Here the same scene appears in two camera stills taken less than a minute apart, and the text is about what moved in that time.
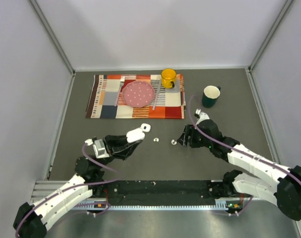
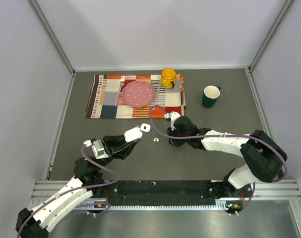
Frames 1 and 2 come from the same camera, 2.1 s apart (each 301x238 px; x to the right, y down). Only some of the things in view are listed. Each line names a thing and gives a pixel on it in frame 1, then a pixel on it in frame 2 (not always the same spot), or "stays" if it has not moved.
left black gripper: x=117 y=148 stays
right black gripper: x=190 y=130 → x=175 y=143
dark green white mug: x=210 y=95 stays
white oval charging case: x=135 y=135 stays
